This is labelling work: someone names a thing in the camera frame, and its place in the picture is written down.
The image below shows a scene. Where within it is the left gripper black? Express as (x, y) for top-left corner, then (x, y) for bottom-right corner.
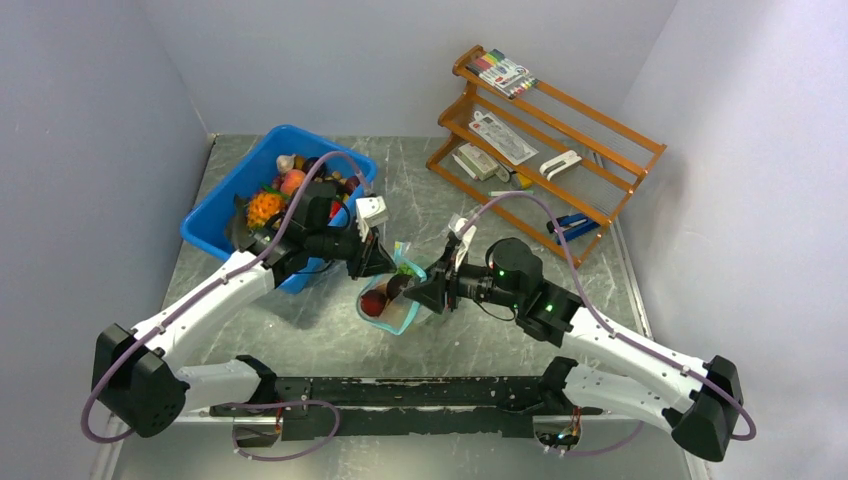
(307, 218), (397, 281)

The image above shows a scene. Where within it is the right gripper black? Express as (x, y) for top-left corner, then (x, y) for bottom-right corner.
(404, 242), (523, 313)

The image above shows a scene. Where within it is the green napa cabbage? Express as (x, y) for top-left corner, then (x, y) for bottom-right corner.
(396, 263), (418, 277)

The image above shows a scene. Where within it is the dark plum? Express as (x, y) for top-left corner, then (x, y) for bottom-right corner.
(385, 274), (413, 301)

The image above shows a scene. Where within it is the red apple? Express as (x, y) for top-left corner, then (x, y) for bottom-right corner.
(359, 290), (389, 318)

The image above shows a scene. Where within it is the clear zip top bag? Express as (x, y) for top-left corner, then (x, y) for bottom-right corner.
(355, 241), (433, 336)

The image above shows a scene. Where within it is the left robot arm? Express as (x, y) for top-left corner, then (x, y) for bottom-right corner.
(86, 183), (395, 438)

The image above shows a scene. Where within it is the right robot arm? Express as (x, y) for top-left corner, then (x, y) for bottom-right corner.
(403, 238), (744, 462)

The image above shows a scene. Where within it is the small purple plum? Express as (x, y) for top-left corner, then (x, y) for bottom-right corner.
(344, 176), (361, 195)

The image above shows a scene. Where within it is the pink peach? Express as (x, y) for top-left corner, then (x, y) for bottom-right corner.
(279, 169), (306, 197)

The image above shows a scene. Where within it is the orange carrot flower toy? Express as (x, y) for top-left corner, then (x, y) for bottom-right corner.
(246, 191), (286, 229)

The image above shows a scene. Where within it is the garlic bulb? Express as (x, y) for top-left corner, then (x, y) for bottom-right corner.
(275, 155), (296, 176)

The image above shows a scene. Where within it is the green white box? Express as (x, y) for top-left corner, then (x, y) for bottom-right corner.
(455, 143), (498, 181)

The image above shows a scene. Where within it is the green capped white marker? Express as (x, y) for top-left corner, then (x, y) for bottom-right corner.
(488, 190), (534, 198)

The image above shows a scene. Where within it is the blue stapler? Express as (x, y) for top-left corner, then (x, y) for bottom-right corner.
(546, 213), (600, 244)

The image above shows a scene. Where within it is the blue plastic bin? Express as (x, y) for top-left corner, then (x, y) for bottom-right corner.
(181, 125), (376, 300)

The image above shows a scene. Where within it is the packaged item in blister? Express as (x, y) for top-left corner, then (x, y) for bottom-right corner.
(469, 110), (538, 165)

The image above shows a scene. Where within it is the orange wooden shelf rack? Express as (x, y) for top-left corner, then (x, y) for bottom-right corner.
(426, 45), (666, 266)

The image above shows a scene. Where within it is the white stapler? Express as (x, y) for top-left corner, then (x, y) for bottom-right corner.
(539, 150), (583, 181)

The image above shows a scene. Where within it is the pack of coloured markers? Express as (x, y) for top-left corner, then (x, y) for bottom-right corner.
(465, 49), (539, 100)

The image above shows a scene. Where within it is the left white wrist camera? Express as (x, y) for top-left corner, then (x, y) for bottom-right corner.
(355, 195), (390, 241)

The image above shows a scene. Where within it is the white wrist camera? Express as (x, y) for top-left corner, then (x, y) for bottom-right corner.
(355, 195), (390, 241)
(448, 214), (476, 270)

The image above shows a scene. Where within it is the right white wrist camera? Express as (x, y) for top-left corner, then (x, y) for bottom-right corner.
(448, 214), (476, 270)

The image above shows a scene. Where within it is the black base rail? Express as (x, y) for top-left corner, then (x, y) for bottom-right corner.
(264, 376), (578, 440)

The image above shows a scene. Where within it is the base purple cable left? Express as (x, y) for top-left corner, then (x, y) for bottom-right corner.
(231, 400), (342, 463)

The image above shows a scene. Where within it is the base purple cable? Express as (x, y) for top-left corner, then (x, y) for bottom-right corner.
(231, 400), (342, 463)
(543, 420), (645, 460)

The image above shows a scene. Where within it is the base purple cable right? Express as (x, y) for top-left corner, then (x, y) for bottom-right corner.
(543, 420), (645, 460)

